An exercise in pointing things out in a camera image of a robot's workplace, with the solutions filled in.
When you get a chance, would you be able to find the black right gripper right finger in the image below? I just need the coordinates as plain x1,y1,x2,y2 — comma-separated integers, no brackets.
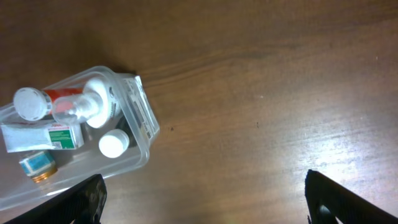
305,169,397,224

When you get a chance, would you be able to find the dark bottle white cap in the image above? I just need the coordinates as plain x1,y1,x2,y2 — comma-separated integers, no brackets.
98,116,137,158

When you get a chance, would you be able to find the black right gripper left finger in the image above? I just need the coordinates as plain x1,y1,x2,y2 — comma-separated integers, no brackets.
8,174,107,224

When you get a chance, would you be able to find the small jar gold lid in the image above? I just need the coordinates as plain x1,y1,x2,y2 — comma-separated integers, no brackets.
19,150,58,183

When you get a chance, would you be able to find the white green medicine box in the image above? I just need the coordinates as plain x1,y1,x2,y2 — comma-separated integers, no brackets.
1,123,84,152

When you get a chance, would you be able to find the clear plastic container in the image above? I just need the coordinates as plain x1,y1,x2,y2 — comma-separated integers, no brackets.
1,66,160,210

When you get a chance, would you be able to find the orange tube white cap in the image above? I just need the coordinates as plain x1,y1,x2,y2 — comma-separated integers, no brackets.
13,87,83,121

